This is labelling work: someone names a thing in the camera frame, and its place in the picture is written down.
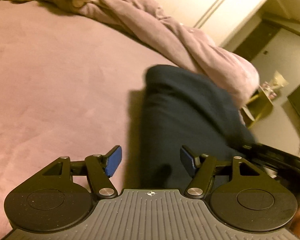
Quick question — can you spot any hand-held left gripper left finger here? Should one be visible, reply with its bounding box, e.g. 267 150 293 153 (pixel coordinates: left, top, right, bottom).
27 145 122 198

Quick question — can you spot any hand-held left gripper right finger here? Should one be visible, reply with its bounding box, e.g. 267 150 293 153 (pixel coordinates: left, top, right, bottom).
180 145 278 199

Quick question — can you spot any dark navy garment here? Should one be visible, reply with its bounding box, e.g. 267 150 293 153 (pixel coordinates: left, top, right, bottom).
139 64 257 191

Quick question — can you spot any yellow open box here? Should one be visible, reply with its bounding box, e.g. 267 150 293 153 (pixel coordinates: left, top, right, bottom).
241 86 274 128

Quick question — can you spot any white paper bag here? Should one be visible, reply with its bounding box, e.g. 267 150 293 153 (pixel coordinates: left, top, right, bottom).
262 70 290 98

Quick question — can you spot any dark door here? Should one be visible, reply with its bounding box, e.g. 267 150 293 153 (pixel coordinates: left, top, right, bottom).
233 19 282 62

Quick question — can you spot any purple duvet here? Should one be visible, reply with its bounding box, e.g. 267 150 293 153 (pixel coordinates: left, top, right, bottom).
39 0 260 108

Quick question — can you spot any white wardrobe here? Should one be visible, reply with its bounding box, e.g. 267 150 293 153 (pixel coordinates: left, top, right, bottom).
147 0 283 48

